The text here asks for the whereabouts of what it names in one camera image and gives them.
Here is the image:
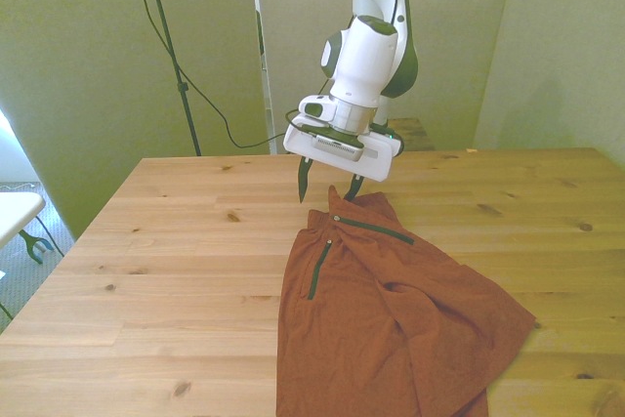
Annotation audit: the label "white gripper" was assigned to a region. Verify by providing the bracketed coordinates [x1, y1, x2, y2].
[282, 122, 405, 203]

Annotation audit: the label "rust orange shorts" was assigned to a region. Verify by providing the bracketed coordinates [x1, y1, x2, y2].
[275, 185, 537, 417]

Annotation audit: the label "white panel edge strip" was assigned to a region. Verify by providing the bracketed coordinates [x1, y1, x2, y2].
[249, 0, 277, 155]

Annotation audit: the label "black tripod pole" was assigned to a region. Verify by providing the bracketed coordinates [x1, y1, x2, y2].
[136, 0, 204, 157]

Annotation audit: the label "black forked table leg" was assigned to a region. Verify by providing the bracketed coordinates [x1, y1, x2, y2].
[18, 229, 54, 266]

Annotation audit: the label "white folding table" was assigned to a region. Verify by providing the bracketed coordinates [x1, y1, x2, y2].
[0, 190, 48, 250]

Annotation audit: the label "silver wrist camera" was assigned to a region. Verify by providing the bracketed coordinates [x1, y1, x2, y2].
[301, 126, 366, 163]

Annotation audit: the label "black tripod cable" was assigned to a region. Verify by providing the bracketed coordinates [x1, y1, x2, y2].
[124, 0, 287, 149]

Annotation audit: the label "black floor cable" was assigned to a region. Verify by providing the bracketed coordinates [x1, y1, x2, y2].
[34, 215, 65, 258]

